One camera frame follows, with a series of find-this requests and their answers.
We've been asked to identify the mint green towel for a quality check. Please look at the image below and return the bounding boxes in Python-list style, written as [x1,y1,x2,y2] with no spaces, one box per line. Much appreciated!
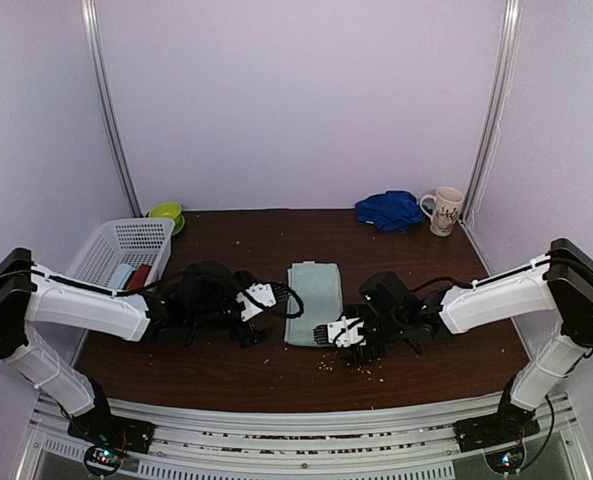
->
[284,261,343,348]

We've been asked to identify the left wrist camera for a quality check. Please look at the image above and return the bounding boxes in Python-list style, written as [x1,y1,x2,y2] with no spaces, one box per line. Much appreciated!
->
[236,282,291,322]

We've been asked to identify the lime green bowl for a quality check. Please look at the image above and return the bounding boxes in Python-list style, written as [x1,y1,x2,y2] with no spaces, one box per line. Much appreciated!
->
[148,202,186,236]

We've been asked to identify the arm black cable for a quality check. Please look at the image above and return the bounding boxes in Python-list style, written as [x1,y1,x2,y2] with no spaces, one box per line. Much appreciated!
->
[233,282,305,321]
[410,277,477,301]

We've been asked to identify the right circuit board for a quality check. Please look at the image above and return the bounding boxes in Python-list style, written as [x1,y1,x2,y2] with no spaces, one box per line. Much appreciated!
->
[485,445,526,475]

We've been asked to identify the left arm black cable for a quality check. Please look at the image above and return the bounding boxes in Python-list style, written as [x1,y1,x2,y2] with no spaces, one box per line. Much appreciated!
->
[233,282,305,321]

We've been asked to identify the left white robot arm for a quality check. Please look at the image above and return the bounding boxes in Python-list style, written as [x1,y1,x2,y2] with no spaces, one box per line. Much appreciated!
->
[0,248,277,444]

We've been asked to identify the circuit board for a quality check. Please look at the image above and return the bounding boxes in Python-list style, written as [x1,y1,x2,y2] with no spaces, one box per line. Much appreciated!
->
[83,445,125,477]
[485,445,526,475]

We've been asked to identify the rust brown folded towel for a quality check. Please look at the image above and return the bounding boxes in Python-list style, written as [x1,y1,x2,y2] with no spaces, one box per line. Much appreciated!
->
[125,264,152,291]

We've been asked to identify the left circuit board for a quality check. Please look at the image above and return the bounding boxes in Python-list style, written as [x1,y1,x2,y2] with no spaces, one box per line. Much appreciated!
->
[83,445,125,477]

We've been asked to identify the light blue folded towel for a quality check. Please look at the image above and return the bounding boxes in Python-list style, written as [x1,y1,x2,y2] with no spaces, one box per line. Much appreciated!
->
[107,263,135,290]

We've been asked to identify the aluminium corner post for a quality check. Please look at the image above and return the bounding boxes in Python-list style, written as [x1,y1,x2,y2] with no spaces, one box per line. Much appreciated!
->
[81,0,143,217]
[462,0,522,226]

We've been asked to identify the left aluminium corner post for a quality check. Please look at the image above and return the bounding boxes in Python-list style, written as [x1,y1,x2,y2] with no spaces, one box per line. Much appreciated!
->
[81,0,143,217]

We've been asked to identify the white printed mug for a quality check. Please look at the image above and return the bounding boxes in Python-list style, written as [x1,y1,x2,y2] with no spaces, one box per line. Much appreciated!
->
[418,186,465,237]

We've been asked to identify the white plastic perforated basket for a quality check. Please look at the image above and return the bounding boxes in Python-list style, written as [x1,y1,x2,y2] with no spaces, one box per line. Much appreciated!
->
[66,218,175,288]

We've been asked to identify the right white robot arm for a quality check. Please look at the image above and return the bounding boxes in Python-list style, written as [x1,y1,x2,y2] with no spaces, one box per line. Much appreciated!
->
[322,238,593,442]

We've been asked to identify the blue crumpled cloth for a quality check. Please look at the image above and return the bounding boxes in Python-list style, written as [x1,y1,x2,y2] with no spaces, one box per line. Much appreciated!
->
[355,190,425,232]

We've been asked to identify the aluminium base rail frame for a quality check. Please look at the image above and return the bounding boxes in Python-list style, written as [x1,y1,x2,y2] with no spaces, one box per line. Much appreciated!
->
[11,394,593,479]

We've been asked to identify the right aluminium corner post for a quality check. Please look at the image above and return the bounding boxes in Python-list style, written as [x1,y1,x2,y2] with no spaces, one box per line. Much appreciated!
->
[462,0,522,226]

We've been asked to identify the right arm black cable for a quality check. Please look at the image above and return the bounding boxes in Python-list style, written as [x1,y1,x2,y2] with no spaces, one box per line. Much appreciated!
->
[410,277,477,301]

